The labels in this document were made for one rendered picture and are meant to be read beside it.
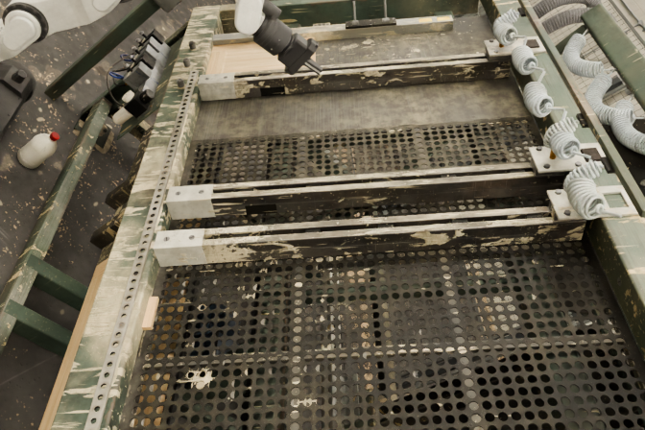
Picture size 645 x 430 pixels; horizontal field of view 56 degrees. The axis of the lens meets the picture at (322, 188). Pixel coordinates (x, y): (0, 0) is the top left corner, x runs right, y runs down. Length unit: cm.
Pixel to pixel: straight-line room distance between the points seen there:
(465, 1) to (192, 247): 167
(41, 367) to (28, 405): 14
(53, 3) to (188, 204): 88
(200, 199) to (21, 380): 102
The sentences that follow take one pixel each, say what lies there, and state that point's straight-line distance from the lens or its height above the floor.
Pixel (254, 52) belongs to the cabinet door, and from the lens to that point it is 241.
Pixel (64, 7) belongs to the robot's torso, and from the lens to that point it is 223.
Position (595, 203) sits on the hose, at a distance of 150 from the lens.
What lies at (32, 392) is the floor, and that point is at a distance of 240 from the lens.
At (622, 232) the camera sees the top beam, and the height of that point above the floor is 188.
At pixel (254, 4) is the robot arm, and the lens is 162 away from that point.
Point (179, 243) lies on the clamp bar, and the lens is 158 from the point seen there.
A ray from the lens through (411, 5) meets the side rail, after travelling 269.
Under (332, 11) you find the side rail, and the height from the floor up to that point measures 128.
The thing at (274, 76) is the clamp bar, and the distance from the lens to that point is 213.
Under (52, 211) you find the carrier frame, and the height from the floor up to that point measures 18.
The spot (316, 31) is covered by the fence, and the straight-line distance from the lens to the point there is 245.
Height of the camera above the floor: 196
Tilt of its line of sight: 24 degrees down
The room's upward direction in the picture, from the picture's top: 59 degrees clockwise
